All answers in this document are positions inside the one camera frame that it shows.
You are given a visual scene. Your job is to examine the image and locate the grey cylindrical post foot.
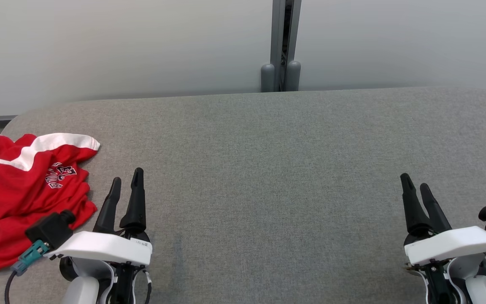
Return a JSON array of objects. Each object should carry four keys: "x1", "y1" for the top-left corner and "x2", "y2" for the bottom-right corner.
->
[
  {"x1": 261, "y1": 62, "x2": 276, "y2": 93},
  {"x1": 286, "y1": 60, "x2": 302, "y2": 92}
]

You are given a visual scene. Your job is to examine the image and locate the red shorts with white stripe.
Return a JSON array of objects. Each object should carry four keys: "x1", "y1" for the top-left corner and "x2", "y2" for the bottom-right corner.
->
[{"x1": 0, "y1": 133, "x2": 101, "y2": 224}]

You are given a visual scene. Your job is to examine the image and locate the teal cable connector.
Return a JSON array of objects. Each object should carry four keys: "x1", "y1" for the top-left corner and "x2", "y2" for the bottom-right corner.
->
[{"x1": 11, "y1": 240, "x2": 50, "y2": 276}]

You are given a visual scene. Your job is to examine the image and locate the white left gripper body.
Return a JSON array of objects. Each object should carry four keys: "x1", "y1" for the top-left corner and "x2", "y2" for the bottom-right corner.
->
[{"x1": 47, "y1": 228, "x2": 153, "y2": 304}]

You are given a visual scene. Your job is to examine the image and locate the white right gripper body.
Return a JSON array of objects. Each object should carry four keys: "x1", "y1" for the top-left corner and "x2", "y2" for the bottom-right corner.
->
[{"x1": 403, "y1": 226, "x2": 486, "y2": 304}]

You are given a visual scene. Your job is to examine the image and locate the black left camera cable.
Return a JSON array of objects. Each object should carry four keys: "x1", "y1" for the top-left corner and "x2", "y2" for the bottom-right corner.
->
[{"x1": 4, "y1": 270, "x2": 19, "y2": 304}]

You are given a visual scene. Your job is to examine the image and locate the grey fabric upholstered bench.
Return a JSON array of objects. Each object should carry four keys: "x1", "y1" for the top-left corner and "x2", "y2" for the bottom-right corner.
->
[{"x1": 0, "y1": 87, "x2": 486, "y2": 304}]

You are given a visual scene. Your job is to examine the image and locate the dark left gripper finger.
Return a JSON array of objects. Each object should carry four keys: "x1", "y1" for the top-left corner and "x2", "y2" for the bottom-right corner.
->
[
  {"x1": 119, "y1": 168, "x2": 148, "y2": 233},
  {"x1": 93, "y1": 177, "x2": 122, "y2": 234}
]

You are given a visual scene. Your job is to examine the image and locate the grey partition post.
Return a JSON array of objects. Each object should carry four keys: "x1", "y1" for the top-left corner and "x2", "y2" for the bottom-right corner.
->
[{"x1": 270, "y1": 0, "x2": 302, "y2": 92}]

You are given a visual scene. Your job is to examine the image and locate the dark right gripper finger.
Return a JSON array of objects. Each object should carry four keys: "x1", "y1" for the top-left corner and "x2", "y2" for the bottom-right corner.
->
[
  {"x1": 400, "y1": 173, "x2": 432, "y2": 236},
  {"x1": 419, "y1": 183, "x2": 453, "y2": 233}
]

